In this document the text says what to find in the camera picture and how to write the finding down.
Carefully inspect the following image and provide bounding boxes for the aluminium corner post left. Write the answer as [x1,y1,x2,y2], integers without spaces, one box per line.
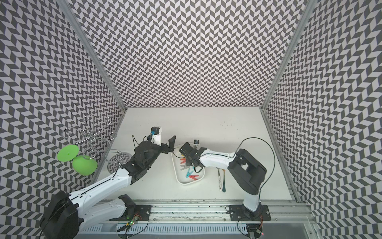
[56,0,126,112]

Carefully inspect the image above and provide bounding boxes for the aluminium corner post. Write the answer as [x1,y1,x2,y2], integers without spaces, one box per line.
[261,0,318,111]
[56,0,126,112]

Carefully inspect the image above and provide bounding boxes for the gold spoon green handle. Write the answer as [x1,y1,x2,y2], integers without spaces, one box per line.
[222,169,226,193]

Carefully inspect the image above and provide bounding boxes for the white plastic storage box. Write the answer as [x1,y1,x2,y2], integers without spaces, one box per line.
[171,144,205,186]

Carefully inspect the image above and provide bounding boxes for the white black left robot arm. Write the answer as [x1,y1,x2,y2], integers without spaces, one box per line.
[40,136,176,239]

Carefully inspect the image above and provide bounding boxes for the green plastic disc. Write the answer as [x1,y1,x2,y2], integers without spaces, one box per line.
[57,144,79,162]

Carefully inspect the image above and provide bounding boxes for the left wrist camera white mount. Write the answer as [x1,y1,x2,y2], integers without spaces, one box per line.
[150,126,162,146]

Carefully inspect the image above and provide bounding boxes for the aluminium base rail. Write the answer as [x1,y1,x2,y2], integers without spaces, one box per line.
[83,200,321,239]

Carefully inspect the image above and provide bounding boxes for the metal wire rack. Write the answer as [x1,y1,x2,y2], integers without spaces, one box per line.
[60,115,118,162]

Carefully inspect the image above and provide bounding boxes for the green plastic ball cup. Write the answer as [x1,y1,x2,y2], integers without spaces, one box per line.
[72,156,98,176]

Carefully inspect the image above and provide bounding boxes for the aluminium corner post right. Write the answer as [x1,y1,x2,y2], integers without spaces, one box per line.
[261,0,318,111]

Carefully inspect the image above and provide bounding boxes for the silver spoon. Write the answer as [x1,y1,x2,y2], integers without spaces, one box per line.
[217,168,222,191]

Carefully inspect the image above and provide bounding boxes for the lower grey clothespin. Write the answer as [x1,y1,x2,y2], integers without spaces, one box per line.
[180,165,190,171]

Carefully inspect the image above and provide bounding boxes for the lower teal clothespin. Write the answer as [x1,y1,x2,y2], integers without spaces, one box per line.
[186,168,195,178]

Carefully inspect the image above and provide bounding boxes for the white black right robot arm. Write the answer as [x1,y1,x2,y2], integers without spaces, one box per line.
[179,142,267,212]

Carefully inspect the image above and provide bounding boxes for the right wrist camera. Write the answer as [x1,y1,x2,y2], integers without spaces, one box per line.
[194,139,200,148]

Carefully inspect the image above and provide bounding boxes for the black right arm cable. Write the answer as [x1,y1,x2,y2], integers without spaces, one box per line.
[234,136,277,201]

